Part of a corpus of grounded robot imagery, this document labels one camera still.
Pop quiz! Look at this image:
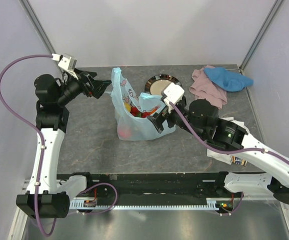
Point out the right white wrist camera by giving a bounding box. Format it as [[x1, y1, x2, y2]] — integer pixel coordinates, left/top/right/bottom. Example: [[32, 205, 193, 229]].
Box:
[[161, 82, 185, 114]]

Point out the black round plate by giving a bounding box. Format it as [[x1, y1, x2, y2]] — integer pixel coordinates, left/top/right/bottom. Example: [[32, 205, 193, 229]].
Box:
[[144, 74, 182, 96]]

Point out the white slotted cable duct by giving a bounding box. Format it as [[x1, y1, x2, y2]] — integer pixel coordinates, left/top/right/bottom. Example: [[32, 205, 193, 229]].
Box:
[[69, 199, 231, 211]]

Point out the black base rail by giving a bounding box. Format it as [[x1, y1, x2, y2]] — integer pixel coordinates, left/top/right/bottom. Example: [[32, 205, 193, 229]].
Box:
[[56, 171, 243, 201]]

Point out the left aluminium frame post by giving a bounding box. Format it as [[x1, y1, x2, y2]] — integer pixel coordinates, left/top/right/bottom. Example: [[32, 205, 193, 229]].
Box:
[[18, 0, 68, 74]]

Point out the red apple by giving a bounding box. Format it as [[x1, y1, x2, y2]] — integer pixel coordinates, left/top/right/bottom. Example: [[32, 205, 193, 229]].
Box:
[[117, 126, 132, 139]]

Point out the yellow pear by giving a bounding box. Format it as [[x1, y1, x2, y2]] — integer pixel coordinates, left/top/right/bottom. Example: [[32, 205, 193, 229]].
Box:
[[124, 104, 131, 112]]

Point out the light blue plastic bag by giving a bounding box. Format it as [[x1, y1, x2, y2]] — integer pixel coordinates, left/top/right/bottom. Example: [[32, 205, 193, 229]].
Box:
[[110, 67, 176, 141]]

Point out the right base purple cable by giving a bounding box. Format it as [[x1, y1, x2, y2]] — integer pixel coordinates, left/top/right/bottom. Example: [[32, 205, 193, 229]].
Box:
[[209, 192, 244, 217]]

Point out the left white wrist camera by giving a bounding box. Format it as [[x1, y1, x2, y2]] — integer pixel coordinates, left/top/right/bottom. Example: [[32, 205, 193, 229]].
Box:
[[51, 53, 79, 80]]

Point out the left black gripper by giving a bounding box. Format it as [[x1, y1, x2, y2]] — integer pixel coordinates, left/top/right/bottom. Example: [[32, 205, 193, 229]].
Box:
[[56, 68, 111, 106]]

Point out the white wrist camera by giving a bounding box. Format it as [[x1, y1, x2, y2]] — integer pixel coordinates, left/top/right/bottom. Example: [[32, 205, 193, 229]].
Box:
[[161, 82, 185, 114], [51, 53, 79, 80]]

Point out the red lychee bunch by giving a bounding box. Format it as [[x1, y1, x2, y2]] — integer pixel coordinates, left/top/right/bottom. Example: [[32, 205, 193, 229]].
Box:
[[130, 106, 157, 118]]

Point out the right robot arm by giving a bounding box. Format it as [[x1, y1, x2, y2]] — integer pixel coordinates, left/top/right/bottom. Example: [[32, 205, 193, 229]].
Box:
[[147, 98, 289, 205]]

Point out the mauve pink cloth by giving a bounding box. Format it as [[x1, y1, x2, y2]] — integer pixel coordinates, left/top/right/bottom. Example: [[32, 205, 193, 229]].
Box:
[[189, 65, 228, 110]]

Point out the white printed t-shirt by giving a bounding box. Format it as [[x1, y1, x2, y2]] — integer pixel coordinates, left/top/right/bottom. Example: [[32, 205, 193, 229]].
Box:
[[206, 116, 250, 167]]

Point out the aluminium frame post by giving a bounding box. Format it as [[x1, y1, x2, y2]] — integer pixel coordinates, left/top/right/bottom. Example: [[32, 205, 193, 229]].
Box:
[[239, 0, 285, 73], [18, 0, 68, 74]]

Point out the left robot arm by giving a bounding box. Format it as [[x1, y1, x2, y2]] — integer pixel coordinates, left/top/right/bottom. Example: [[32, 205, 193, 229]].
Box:
[[16, 69, 112, 219]]

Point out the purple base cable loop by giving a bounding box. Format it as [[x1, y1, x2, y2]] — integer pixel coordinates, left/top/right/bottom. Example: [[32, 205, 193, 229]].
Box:
[[76, 182, 120, 216]]

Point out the right aluminium frame post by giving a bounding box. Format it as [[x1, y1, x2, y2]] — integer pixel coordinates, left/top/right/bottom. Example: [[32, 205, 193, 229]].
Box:
[[239, 0, 285, 73]]

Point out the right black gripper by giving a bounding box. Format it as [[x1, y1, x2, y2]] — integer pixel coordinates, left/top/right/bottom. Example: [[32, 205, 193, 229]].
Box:
[[147, 98, 206, 140]]

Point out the blue cloth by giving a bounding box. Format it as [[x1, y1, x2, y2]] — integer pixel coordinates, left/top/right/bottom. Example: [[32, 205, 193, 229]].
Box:
[[203, 67, 254, 92]]

